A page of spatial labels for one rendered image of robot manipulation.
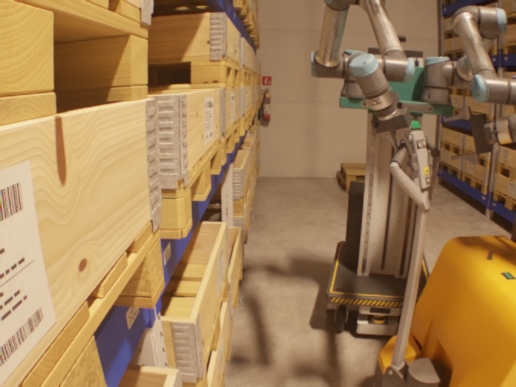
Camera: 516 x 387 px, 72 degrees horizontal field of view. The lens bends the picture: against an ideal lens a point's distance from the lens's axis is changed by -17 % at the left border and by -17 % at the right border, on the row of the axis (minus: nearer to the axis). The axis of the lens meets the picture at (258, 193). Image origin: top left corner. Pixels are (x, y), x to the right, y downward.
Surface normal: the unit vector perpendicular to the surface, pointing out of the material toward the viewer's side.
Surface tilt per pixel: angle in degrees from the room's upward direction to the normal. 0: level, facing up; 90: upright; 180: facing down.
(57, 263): 90
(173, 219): 90
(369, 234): 90
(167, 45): 90
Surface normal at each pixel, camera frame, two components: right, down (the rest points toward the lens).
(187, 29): -0.04, 0.25
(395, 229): -0.25, 0.25
